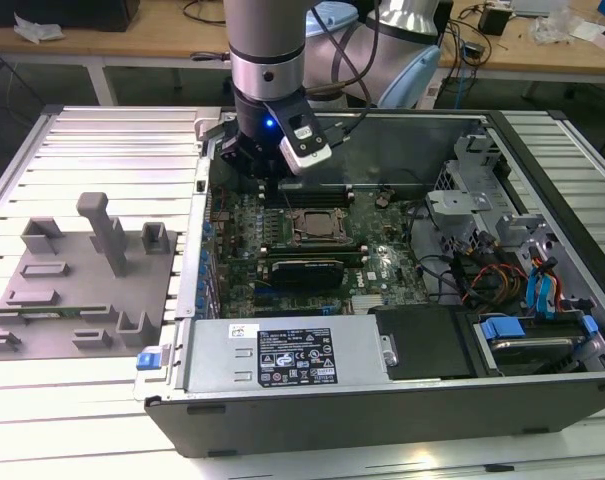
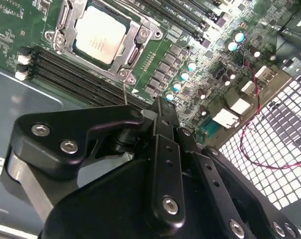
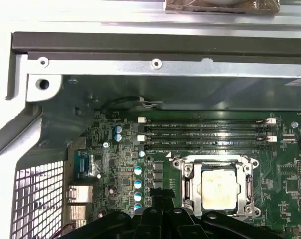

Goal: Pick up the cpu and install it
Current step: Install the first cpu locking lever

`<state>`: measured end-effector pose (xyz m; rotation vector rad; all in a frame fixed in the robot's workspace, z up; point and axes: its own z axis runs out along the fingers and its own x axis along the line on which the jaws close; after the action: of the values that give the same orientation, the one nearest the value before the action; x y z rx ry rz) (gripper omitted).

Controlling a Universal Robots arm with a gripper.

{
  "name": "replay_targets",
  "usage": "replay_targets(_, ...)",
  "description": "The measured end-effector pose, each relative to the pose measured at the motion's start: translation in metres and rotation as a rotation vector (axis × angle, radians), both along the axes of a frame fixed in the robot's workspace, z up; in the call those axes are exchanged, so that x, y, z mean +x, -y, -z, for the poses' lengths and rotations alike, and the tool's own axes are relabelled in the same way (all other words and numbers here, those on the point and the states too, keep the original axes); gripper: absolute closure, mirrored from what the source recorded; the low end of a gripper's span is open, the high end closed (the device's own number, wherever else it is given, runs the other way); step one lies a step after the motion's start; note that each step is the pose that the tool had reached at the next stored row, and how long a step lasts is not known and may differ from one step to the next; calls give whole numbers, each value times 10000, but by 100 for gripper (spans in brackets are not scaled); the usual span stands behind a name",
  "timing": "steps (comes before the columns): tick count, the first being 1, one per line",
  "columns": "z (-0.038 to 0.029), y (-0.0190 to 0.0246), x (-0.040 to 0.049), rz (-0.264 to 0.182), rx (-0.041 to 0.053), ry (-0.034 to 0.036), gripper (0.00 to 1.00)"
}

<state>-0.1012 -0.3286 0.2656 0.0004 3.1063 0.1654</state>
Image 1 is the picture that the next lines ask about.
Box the green RAM stick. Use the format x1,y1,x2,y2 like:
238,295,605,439
0,304,111,318

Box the blue flat cable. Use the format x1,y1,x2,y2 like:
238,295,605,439
525,255,563,321

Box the orange yellow wire bundle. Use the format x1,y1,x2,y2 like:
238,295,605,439
462,266,529,307

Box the open black PC case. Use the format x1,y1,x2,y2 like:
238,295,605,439
144,107,605,459

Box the black drive bay cover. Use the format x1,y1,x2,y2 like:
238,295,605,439
369,304,478,381

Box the RAM slot with white clips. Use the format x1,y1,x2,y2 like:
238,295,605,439
279,182,357,191
279,191,357,200
260,253,369,261
260,245,369,253

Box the silver finned heatsink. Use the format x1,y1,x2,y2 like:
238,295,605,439
351,294,383,314

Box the clear plastic bags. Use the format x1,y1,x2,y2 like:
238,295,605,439
527,5,603,47

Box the crumpled white plastic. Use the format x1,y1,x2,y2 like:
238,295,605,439
12,12,66,45

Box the silver metal drive cage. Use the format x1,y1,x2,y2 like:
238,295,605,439
424,132,566,266

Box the black graphics card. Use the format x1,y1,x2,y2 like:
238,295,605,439
267,257,347,292

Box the CPU socket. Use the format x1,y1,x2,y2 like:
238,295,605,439
287,205,347,247

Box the RAM slot with black clips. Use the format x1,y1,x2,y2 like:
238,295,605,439
279,196,357,206
279,187,357,195
260,249,369,257
260,241,369,249

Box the small black adapter box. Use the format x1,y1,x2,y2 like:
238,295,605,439
478,3,514,37

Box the large black box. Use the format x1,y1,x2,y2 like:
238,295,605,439
0,0,142,32

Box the grey power supply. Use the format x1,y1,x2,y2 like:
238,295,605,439
184,317,391,396

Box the wooden desk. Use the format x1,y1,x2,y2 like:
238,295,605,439
0,0,605,106

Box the grey parts rack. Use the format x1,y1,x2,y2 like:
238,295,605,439
0,192,178,361

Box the green motherboard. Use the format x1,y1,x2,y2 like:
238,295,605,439
209,184,433,319

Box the metal socket cover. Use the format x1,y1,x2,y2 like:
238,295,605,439
291,207,344,246

